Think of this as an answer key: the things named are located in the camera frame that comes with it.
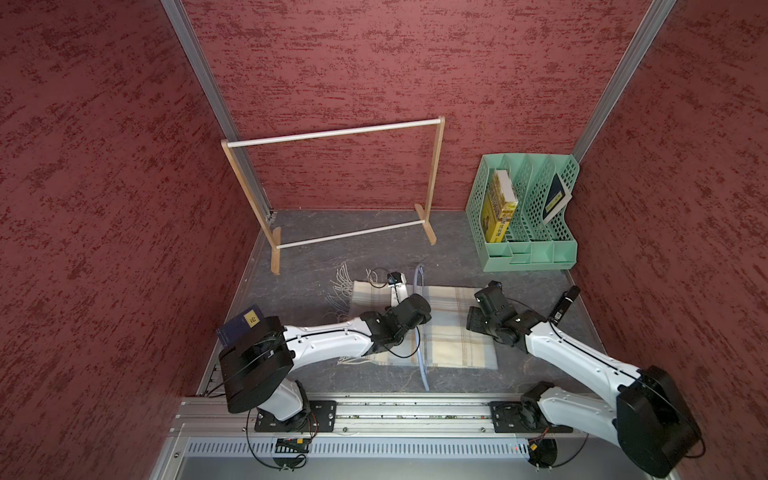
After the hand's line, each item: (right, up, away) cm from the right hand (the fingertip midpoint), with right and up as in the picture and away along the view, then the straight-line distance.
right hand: (476, 323), depth 87 cm
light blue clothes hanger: (-20, +6, -24) cm, 31 cm away
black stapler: (+31, +4, +8) cm, 32 cm away
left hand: (-18, +6, -4) cm, 19 cm away
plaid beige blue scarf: (-10, -5, -2) cm, 11 cm away
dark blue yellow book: (+35, +40, +18) cm, 57 cm away
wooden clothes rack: (-12, +36, +27) cm, 47 cm away
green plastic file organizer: (+23, +24, +15) cm, 36 cm away
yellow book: (+9, +36, +4) cm, 37 cm away
